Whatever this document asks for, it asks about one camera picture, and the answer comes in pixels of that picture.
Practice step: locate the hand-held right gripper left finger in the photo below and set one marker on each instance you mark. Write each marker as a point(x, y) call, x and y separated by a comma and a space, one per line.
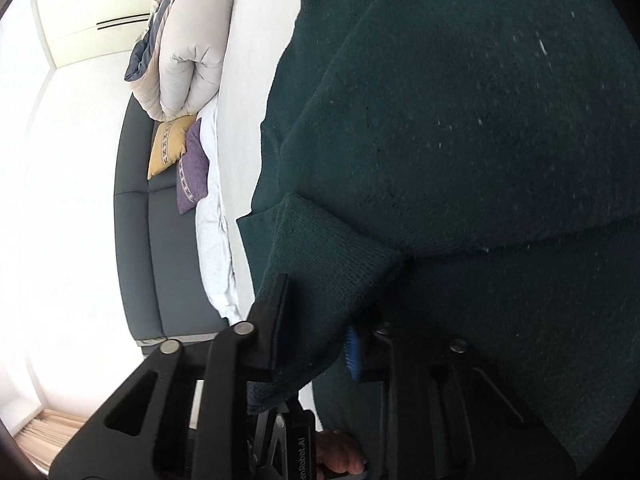
point(270, 320)

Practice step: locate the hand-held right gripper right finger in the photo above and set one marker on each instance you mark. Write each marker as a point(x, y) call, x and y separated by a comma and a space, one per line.
point(354, 355)

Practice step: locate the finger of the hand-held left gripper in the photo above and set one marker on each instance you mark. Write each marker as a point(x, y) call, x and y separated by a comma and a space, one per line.
point(267, 445)

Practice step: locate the dark green knit sweater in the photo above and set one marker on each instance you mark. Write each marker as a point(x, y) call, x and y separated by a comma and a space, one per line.
point(450, 135)

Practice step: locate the person's left hand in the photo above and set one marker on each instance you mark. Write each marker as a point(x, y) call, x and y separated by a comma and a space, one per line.
point(342, 452)

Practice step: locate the white pillow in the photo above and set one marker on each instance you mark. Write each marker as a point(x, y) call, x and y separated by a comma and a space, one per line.
point(215, 240)

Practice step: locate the grey upholstered headboard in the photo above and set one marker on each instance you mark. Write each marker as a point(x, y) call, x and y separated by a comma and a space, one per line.
point(170, 260)

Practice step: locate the purple patterned pillow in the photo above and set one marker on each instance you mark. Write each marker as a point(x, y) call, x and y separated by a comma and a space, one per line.
point(192, 175)

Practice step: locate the yellow patterned pillow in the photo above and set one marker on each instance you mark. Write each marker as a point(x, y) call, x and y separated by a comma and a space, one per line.
point(167, 147)

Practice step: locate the bed with white sheet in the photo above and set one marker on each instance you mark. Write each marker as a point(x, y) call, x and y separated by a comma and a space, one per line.
point(250, 85)

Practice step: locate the folded beige duvet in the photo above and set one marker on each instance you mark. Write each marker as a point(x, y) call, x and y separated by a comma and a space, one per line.
point(192, 50)

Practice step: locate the blue grey folded blanket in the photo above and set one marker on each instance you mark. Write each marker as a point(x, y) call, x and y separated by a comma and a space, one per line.
point(145, 50)

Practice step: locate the cream wardrobe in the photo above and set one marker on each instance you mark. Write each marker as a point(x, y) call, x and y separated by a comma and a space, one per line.
point(100, 5)

